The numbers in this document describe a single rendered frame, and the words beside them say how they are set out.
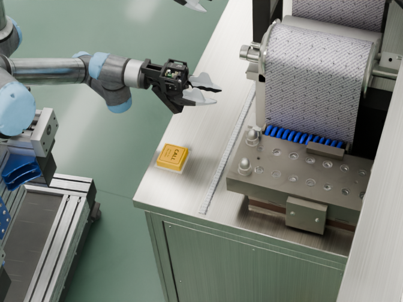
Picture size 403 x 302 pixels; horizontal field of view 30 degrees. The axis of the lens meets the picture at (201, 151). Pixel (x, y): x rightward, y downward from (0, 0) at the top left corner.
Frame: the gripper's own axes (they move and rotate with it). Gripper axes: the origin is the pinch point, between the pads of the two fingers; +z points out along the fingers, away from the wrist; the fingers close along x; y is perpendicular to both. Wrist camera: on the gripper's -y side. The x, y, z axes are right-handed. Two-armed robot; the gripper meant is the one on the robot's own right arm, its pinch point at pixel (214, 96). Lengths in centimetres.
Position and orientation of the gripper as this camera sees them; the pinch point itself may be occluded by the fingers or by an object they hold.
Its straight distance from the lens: 199.9
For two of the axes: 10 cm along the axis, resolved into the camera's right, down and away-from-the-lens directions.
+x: 3.4, -7.6, 5.6
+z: 9.4, 2.3, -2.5
